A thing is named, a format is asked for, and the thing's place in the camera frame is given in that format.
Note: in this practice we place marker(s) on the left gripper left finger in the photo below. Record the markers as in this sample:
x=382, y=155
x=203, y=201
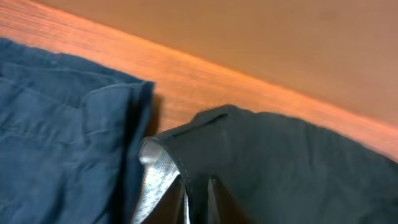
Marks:
x=172, y=207

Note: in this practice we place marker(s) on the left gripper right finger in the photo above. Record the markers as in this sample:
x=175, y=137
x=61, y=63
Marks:
x=222, y=209

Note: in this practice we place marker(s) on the black shorts with white lining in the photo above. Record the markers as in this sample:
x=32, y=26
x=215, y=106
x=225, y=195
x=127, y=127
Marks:
x=278, y=169

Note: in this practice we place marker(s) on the folded navy blue shorts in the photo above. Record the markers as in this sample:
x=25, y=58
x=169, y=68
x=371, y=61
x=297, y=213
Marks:
x=70, y=132

